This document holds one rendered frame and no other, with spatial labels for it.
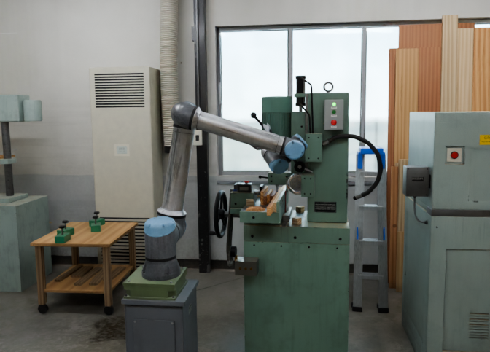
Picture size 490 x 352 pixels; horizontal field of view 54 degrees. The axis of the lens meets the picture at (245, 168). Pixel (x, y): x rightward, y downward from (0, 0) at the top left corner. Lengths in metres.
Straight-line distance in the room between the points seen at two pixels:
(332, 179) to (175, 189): 0.86
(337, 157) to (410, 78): 1.58
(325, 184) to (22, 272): 2.65
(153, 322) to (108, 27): 2.86
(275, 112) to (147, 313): 1.25
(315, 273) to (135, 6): 2.83
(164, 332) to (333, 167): 1.22
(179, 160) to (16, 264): 2.21
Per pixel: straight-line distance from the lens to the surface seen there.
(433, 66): 4.16
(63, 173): 4.69
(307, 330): 2.81
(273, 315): 2.79
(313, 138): 2.57
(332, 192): 2.68
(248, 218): 2.52
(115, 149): 4.13
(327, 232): 2.62
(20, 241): 4.26
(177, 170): 2.43
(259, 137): 2.22
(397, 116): 4.03
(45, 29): 4.77
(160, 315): 2.37
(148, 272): 2.38
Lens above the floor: 1.42
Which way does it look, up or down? 7 degrees down
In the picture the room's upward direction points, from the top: 1 degrees counter-clockwise
